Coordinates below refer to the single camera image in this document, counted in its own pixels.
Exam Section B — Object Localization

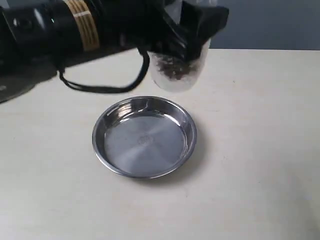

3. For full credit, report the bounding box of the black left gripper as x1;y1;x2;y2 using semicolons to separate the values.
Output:
92;0;230;61

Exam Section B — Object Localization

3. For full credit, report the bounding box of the clear plastic shaker bottle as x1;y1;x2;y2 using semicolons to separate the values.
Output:
148;0;219;92

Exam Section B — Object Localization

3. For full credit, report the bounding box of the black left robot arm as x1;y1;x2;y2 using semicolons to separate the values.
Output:
0;0;230;102

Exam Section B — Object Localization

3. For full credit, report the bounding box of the round stainless steel plate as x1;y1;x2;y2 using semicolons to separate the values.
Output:
92;96;198;179

